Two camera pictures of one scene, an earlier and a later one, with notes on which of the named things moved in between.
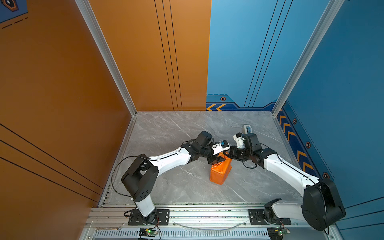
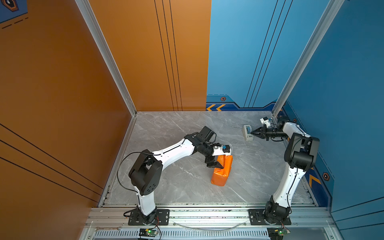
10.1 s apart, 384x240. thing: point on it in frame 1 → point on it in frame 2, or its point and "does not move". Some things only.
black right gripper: x=232 y=152 → x=263 y=130
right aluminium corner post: x=332 y=7 does not move
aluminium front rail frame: x=110 y=222 does not move
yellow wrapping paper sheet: x=220 y=171 does not move
